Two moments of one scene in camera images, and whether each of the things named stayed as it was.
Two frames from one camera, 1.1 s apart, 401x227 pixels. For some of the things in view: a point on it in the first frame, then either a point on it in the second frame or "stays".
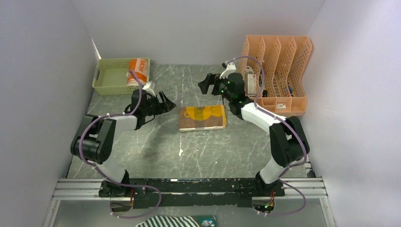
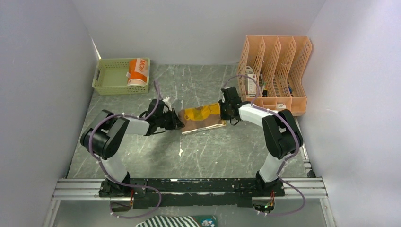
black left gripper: (167, 106) → (176, 123)
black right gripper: (211, 79) → (223, 116)
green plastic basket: (109, 77) stays
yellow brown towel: (202, 117) stays
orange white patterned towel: (141, 67) stays
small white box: (281, 106) stays
